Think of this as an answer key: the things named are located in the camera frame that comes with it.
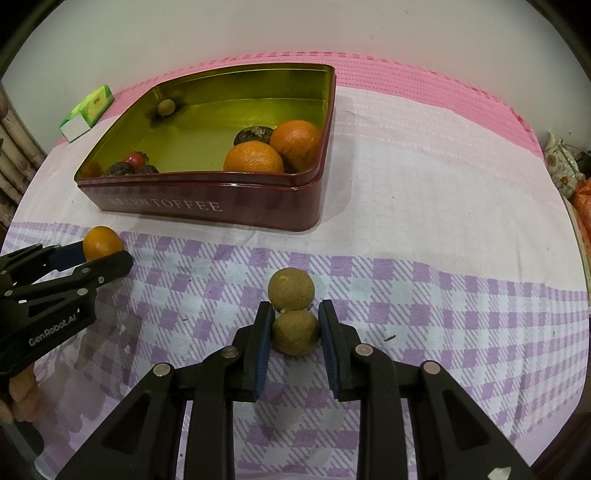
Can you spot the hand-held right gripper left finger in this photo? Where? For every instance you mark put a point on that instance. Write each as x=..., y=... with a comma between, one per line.
x=263, y=350

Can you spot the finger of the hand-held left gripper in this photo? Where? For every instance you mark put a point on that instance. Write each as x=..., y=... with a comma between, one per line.
x=69, y=257
x=111, y=267

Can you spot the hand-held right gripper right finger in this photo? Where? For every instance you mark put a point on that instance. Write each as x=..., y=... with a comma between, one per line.
x=330, y=350

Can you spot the small mandarin orange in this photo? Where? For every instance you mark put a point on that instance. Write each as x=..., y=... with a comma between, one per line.
x=99, y=242

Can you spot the brown longan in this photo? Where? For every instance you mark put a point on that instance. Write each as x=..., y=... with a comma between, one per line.
x=291, y=286
x=295, y=336
x=166, y=107

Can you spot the dark passion fruit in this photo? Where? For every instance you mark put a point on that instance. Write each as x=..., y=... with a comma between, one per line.
x=249, y=134
x=147, y=170
x=119, y=169

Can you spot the red cherry tomato with stem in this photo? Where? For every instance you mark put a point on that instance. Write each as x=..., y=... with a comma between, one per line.
x=135, y=159

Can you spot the dark red tin box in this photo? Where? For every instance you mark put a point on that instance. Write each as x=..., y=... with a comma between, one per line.
x=207, y=203

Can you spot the large orange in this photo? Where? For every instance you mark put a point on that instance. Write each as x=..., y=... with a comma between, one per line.
x=253, y=158
x=298, y=141

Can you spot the person's left hand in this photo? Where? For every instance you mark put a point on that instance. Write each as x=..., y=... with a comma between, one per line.
x=23, y=392

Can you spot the bamboo print curtain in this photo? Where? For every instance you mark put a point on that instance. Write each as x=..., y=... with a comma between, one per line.
x=11, y=152

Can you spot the green tissue box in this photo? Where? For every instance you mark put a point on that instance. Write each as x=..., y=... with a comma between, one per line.
x=92, y=108

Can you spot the orange plastic bag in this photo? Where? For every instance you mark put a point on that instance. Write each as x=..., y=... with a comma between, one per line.
x=582, y=198

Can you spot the floral ceramic pot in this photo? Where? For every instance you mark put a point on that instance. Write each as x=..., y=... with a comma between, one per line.
x=561, y=161

